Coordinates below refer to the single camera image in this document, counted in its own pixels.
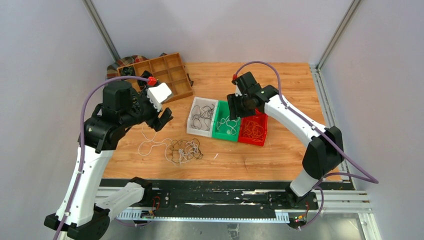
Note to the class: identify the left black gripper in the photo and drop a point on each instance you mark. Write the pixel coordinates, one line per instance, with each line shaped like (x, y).
(166, 116)

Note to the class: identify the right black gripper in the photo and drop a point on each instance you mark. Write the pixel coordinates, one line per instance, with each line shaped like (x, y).
(234, 110)

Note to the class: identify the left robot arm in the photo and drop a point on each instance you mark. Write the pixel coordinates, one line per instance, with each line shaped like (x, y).
(122, 107)

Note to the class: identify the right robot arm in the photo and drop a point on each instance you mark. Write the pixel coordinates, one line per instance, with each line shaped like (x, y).
(322, 143)

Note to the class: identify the red plastic bin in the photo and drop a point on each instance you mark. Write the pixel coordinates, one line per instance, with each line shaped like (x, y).
(253, 130)

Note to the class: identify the green plastic bin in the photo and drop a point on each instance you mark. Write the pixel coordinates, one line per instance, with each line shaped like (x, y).
(224, 128)

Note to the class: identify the white plastic bin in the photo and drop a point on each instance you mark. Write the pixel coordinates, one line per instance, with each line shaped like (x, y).
(201, 117)

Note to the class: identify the wooden compartment tray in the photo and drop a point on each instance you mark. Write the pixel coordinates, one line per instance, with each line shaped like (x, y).
(177, 79)

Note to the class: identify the plaid cloth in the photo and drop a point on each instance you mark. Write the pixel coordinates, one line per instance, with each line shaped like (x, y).
(136, 65)

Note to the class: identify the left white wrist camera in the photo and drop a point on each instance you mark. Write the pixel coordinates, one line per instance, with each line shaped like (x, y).
(158, 95)

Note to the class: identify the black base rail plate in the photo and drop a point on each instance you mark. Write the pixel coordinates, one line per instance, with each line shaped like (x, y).
(228, 199)

